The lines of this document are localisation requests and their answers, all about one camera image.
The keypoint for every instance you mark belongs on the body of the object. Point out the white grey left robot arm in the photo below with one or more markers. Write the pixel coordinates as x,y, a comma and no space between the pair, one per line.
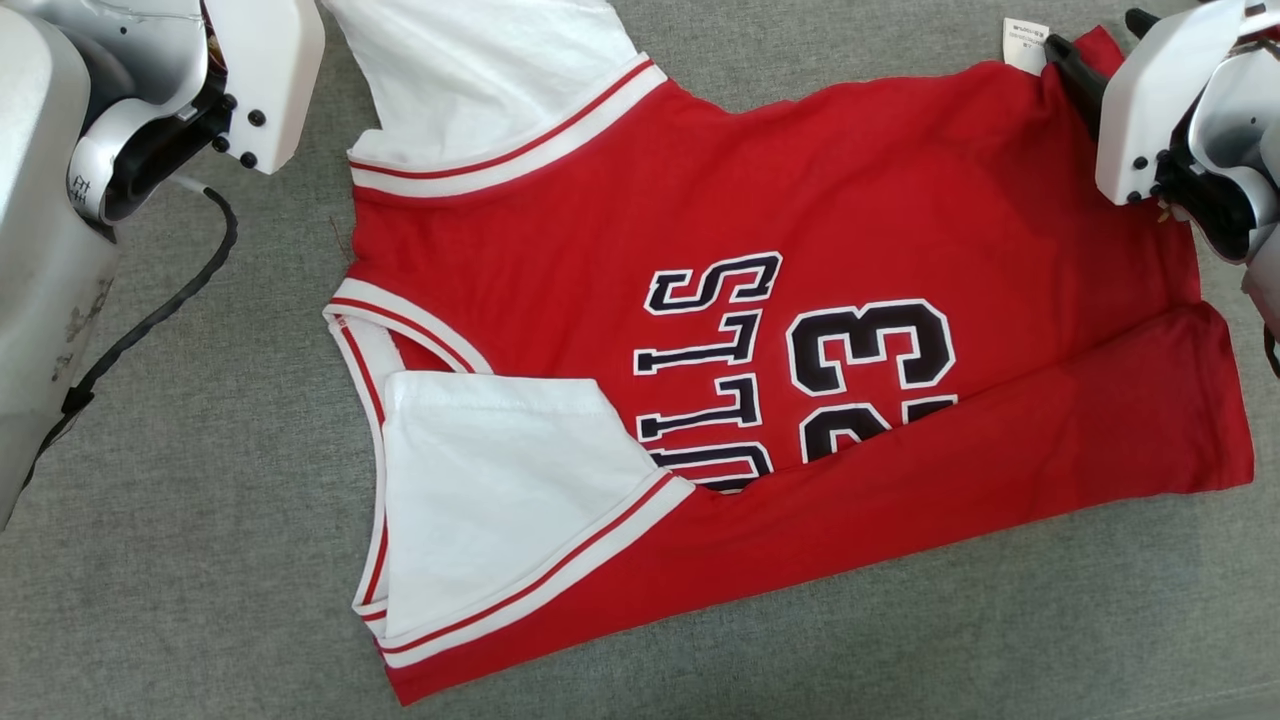
40,250

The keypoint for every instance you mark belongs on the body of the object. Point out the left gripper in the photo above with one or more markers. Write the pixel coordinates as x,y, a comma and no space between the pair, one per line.
270,70

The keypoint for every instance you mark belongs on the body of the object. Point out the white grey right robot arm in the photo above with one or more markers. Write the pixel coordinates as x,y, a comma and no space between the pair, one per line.
1235,120

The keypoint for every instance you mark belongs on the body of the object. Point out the red basketball jersey white sleeves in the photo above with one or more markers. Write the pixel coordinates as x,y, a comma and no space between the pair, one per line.
850,200

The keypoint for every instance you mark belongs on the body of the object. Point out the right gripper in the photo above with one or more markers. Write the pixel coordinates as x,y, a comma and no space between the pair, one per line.
1160,100

